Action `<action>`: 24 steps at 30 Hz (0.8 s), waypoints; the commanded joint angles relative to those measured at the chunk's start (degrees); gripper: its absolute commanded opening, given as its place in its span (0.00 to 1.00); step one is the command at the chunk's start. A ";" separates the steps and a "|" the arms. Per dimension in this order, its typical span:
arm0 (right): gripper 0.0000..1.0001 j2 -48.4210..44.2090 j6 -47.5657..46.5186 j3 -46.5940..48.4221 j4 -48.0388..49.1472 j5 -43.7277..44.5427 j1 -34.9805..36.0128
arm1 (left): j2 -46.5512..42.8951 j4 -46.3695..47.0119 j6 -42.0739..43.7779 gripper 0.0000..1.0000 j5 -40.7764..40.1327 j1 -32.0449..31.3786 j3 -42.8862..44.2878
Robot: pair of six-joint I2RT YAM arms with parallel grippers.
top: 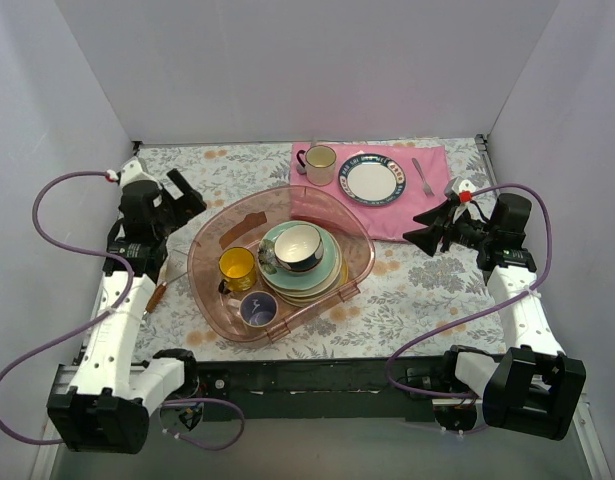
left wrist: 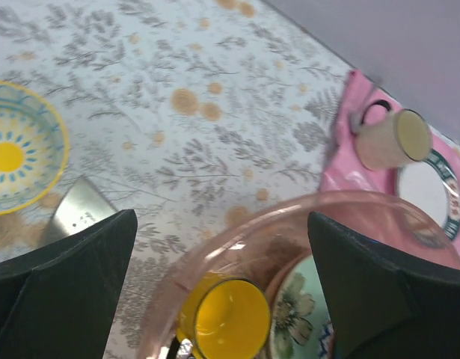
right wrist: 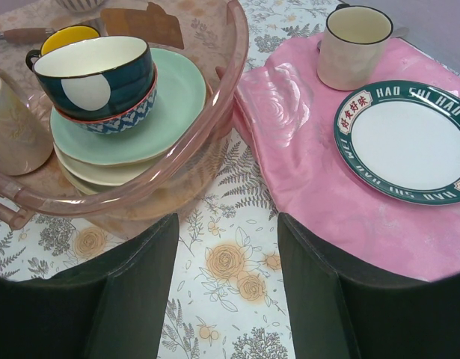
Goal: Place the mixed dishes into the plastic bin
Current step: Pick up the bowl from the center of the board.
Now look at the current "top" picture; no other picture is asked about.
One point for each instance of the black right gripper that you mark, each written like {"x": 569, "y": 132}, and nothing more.
{"x": 448, "y": 226}

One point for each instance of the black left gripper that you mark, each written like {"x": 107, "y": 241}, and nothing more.
{"x": 172, "y": 201}

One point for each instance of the yellow mug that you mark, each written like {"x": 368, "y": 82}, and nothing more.
{"x": 237, "y": 267}

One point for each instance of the pink transparent plastic bin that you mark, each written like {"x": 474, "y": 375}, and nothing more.
{"x": 244, "y": 224}

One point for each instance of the cream yellow floral plate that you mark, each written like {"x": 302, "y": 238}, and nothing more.
{"x": 304, "y": 301}

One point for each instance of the green rimmed plate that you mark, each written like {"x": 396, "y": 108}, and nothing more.
{"x": 278, "y": 276}

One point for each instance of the pink mug purple inside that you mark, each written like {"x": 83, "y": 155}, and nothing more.
{"x": 257, "y": 309}

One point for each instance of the pink cream floral plate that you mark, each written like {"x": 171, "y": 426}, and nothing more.
{"x": 332, "y": 280}

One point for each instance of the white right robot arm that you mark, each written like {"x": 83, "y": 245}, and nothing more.
{"x": 522, "y": 340}

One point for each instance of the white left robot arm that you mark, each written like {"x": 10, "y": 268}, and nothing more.
{"x": 105, "y": 408}

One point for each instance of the silver fork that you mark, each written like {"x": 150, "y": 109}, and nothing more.
{"x": 425, "y": 185}

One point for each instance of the floral tablecloth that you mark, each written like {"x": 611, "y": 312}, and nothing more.
{"x": 425, "y": 304}

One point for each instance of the blue rimmed white plate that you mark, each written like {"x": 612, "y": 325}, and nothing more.
{"x": 372, "y": 180}

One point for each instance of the cream enamel mug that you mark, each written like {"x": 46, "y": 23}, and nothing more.
{"x": 319, "y": 162}

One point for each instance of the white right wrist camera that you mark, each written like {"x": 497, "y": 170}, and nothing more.
{"x": 459, "y": 193}

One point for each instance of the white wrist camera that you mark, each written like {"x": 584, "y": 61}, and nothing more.
{"x": 131, "y": 171}
{"x": 459, "y": 193}

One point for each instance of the wooden handled spatula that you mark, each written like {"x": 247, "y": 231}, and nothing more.
{"x": 162, "y": 287}

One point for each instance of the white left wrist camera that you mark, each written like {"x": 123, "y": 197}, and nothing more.
{"x": 131, "y": 171}

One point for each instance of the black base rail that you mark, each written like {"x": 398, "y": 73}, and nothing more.
{"x": 358, "y": 388}

